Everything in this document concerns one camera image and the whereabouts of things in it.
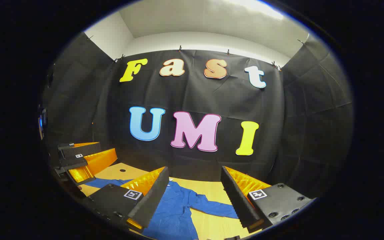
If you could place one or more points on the dark device with blue light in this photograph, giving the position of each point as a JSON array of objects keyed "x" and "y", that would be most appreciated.
[{"x": 40, "y": 121}]

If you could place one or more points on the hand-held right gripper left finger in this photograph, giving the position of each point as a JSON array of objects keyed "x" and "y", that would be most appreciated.
[{"x": 152, "y": 200}]

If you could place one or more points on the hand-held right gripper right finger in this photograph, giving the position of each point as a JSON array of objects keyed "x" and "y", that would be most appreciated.
[{"x": 238, "y": 200}]

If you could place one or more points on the black backdrop cloth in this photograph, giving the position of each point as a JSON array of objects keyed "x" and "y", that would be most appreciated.
[{"x": 212, "y": 100}]

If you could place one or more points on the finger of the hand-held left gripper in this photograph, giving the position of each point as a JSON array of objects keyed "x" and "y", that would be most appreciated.
[
  {"x": 75, "y": 150},
  {"x": 102, "y": 160}
]

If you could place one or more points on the blue shirt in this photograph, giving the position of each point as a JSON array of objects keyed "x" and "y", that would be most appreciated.
[{"x": 175, "y": 206}]

